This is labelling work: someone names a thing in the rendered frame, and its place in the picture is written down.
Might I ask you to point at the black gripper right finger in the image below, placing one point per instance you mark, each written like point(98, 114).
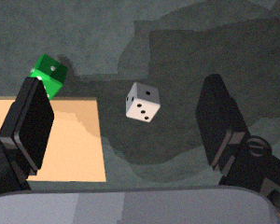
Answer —
point(244, 160)

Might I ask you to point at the green die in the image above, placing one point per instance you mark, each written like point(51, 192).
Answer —
point(51, 72)

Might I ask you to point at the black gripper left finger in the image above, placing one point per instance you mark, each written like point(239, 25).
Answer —
point(24, 136)

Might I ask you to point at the white die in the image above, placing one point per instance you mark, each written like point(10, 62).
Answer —
point(142, 102)

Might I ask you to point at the tan mat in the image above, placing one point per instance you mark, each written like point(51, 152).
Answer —
point(74, 151)

